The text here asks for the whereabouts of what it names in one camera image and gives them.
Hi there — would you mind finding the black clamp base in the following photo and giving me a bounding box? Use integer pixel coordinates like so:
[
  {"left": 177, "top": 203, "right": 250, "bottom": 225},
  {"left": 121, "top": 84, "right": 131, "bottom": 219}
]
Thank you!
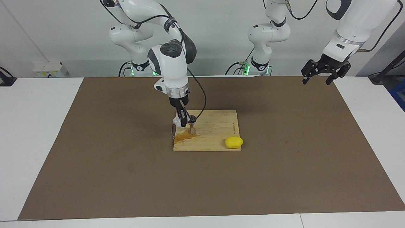
[{"left": 0, "top": 66, "right": 17, "bottom": 86}]

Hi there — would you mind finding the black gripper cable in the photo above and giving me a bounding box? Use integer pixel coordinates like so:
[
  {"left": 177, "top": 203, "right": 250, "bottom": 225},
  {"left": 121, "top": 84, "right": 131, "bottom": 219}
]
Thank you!
[
  {"left": 285, "top": 0, "right": 398, "bottom": 52},
  {"left": 101, "top": 0, "right": 207, "bottom": 123}
]

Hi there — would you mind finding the black right arm base cable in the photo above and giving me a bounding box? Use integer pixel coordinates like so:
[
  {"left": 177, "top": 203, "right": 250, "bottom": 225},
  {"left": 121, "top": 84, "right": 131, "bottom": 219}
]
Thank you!
[{"left": 118, "top": 61, "right": 132, "bottom": 77}]

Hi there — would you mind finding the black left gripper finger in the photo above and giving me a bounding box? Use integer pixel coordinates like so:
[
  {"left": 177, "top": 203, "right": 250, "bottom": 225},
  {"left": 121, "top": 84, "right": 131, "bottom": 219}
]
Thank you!
[
  {"left": 301, "top": 60, "right": 321, "bottom": 85},
  {"left": 326, "top": 65, "right": 351, "bottom": 86}
]

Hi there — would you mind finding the bamboo cutting board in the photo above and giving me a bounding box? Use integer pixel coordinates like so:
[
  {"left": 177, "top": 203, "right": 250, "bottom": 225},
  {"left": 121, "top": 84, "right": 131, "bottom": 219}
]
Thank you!
[{"left": 173, "top": 109, "right": 242, "bottom": 151}]

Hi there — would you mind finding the steel double jigger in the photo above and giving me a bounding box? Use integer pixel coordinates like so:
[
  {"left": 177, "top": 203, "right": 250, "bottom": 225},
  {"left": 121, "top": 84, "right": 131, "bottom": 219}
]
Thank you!
[{"left": 187, "top": 116, "right": 197, "bottom": 136}]

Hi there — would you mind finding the blue crate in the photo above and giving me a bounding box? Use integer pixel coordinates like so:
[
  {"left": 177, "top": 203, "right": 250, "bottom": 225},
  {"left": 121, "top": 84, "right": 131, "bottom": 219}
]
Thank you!
[{"left": 389, "top": 78, "right": 405, "bottom": 111}]

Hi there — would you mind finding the black stand pole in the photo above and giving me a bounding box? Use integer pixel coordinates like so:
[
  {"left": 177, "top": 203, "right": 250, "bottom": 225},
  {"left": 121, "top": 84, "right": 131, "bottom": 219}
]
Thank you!
[{"left": 369, "top": 51, "right": 405, "bottom": 84}]

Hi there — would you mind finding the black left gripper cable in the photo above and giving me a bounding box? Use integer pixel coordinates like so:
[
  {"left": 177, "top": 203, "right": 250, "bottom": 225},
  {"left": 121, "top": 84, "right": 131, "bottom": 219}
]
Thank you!
[{"left": 285, "top": 0, "right": 398, "bottom": 52}]

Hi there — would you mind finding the black left arm base cable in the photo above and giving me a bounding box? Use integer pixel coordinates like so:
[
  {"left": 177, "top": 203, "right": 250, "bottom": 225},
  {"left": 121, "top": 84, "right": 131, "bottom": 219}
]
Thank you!
[{"left": 225, "top": 62, "right": 246, "bottom": 76}]

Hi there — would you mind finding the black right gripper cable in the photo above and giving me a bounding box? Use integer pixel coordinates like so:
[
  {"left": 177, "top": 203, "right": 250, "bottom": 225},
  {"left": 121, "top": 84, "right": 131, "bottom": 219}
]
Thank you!
[{"left": 101, "top": 0, "right": 207, "bottom": 123}]

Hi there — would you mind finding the brown table mat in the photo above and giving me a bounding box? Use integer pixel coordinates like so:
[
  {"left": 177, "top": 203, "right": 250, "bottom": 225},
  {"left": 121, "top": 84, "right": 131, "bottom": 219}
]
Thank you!
[{"left": 17, "top": 75, "right": 405, "bottom": 220}]

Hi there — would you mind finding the black arm base cable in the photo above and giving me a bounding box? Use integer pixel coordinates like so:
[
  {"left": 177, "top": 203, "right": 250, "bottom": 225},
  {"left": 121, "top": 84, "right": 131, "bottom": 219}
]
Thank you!
[
  {"left": 225, "top": 62, "right": 246, "bottom": 76},
  {"left": 118, "top": 61, "right": 132, "bottom": 77}
]

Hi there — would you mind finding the yellow lemon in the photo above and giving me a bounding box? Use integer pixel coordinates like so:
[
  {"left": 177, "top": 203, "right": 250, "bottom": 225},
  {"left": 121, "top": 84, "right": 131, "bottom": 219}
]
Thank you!
[{"left": 225, "top": 136, "right": 244, "bottom": 149}]

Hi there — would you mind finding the white wall socket box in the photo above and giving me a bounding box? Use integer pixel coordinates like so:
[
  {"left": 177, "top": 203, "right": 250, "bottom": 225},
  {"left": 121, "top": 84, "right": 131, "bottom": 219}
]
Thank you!
[{"left": 33, "top": 62, "right": 68, "bottom": 77}]

